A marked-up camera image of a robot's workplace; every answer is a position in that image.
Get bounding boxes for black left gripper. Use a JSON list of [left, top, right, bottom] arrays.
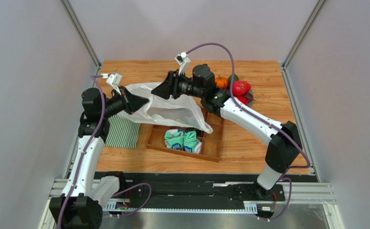
[[99, 86, 148, 119]]

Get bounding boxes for white plastic bag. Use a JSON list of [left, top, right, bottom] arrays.
[[118, 82, 213, 134]]

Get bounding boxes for red pomegranate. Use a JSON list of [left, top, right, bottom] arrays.
[[232, 81, 251, 96]]

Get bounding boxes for red apple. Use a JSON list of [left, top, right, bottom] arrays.
[[236, 96, 248, 105]]

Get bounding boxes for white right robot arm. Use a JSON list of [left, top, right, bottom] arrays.
[[151, 64, 302, 191]]

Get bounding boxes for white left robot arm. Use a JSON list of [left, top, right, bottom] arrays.
[[49, 86, 149, 229]]

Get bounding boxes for green striped cloth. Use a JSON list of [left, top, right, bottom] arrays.
[[105, 115, 140, 149]]

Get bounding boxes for left teal rolled sock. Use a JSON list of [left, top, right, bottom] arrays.
[[164, 129, 186, 150]]

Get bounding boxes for teal rolled sock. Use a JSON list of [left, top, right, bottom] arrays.
[[164, 129, 186, 150], [183, 131, 202, 154]]

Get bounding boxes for small orange pumpkin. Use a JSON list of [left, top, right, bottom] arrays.
[[215, 76, 229, 89]]

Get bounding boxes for right teal rolled sock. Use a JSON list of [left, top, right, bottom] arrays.
[[183, 131, 202, 154]]

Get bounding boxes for wooden divided tray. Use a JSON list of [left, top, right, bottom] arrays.
[[146, 108, 225, 162]]

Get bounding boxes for green avocado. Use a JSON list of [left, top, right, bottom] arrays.
[[227, 74, 239, 87]]

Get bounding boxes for grey plate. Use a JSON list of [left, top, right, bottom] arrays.
[[243, 90, 255, 107]]

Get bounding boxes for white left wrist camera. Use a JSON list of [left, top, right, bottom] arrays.
[[100, 72, 122, 95]]

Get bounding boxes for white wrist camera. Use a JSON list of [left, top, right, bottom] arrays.
[[175, 52, 191, 75], [100, 72, 122, 95]]

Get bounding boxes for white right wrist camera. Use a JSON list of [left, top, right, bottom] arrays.
[[175, 52, 191, 75]]

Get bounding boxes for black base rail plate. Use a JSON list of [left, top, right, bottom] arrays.
[[93, 171, 319, 210]]

